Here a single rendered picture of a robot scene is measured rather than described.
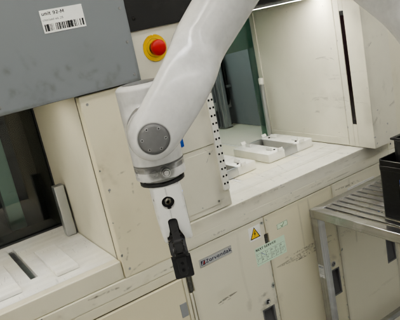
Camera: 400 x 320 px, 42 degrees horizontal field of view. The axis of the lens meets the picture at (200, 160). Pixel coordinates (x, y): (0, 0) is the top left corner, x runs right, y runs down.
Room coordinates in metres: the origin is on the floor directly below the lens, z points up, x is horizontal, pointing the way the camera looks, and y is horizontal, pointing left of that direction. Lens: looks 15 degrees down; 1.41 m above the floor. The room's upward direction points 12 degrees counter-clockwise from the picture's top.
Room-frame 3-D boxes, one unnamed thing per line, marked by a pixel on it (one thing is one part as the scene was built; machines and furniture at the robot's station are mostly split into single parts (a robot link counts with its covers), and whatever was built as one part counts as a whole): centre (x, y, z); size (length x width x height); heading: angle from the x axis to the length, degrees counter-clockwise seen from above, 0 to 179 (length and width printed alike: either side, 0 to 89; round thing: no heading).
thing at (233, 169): (1.76, -0.04, 0.89); 0.22 x 0.21 x 0.04; 30
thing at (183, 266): (0.78, 0.06, 1.03); 0.03 x 0.03 x 0.07; 5
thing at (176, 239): (0.80, 0.06, 1.08); 0.08 x 0.01 x 0.06; 5
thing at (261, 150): (1.89, -0.27, 0.89); 0.22 x 0.21 x 0.04; 30
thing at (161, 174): (0.84, 0.07, 1.18); 0.09 x 0.08 x 0.03; 5
